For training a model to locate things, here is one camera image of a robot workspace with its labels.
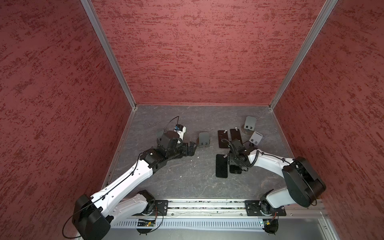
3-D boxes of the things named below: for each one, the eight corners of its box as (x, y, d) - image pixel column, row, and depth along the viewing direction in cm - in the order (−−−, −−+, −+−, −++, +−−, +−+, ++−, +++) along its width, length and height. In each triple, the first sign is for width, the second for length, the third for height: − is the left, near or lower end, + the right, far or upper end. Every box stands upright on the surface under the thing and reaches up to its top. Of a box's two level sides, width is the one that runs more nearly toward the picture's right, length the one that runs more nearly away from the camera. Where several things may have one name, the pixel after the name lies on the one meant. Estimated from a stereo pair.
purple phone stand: (247, 146, 99) (251, 138, 92) (249, 138, 103) (254, 130, 96) (255, 149, 98) (260, 142, 90) (257, 142, 102) (263, 134, 94)
